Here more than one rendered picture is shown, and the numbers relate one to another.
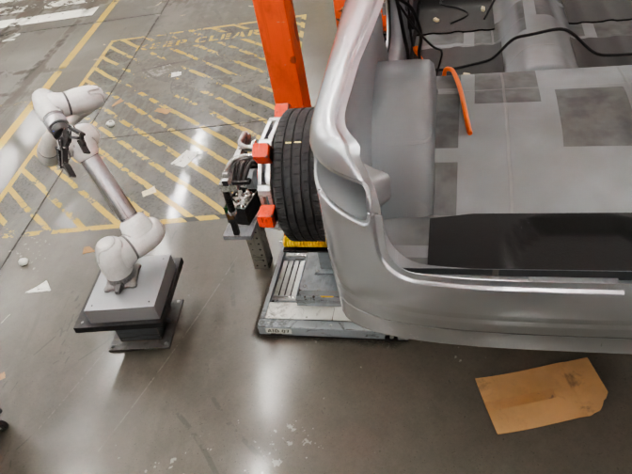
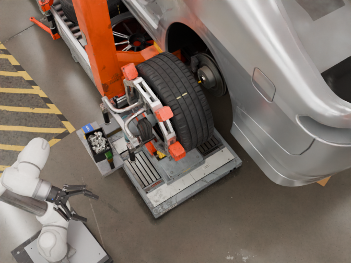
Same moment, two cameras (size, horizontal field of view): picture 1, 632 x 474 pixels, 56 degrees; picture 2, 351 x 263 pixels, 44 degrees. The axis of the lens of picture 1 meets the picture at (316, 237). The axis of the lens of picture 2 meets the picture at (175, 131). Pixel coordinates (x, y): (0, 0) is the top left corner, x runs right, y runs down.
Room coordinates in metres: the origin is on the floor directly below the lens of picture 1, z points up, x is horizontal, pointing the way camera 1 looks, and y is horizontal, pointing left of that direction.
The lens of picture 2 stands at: (1.39, 1.17, 3.27)
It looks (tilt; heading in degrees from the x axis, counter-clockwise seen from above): 60 degrees down; 310
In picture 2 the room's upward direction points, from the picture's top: 1 degrees counter-clockwise
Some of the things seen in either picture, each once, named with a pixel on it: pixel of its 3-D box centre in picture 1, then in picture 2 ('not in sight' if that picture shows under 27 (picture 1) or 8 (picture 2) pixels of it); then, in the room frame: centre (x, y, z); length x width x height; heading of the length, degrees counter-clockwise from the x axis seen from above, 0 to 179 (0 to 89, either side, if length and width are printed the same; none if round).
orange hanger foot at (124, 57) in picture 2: not in sight; (146, 56); (2.94, -0.35, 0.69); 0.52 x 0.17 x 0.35; 72
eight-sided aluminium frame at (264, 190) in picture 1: (280, 175); (149, 116); (2.50, 0.11, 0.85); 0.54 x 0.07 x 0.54; 162
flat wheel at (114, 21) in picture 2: not in sight; (137, 47); (3.25, -0.55, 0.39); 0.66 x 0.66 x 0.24
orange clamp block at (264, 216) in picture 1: (267, 215); (176, 151); (2.20, 0.20, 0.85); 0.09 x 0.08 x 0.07; 162
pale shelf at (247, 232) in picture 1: (246, 213); (99, 147); (2.80, 0.37, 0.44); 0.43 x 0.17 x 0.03; 162
